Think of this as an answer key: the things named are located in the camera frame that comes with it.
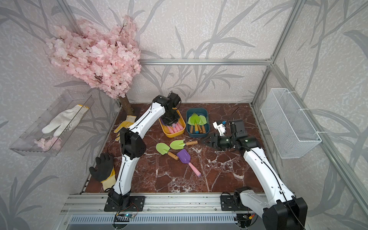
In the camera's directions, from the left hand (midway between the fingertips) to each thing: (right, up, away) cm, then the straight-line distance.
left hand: (177, 122), depth 92 cm
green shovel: (+15, -5, +9) cm, 18 cm away
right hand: (+16, -9, -20) cm, 27 cm away
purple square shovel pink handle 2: (+5, -22, -2) cm, 23 cm away
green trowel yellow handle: (+12, +2, +17) cm, 21 cm away
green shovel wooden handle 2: (-9, -18, +2) cm, 20 cm away
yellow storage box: (+2, -1, +12) cm, 13 cm away
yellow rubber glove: (-38, +1, +17) cm, 41 cm away
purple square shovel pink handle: (-3, -4, +11) cm, 12 cm away
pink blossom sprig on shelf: (-51, -7, -33) cm, 61 cm away
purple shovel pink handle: (-7, -5, +10) cm, 13 cm away
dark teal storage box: (+19, +7, +17) cm, 26 cm away
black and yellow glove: (-42, -28, -9) cm, 51 cm away
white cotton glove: (-50, +2, -24) cm, 56 cm away
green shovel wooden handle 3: (0, -15, +4) cm, 16 cm away
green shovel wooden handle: (+19, 0, +16) cm, 25 cm away
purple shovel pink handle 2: (0, -4, +9) cm, 10 cm away
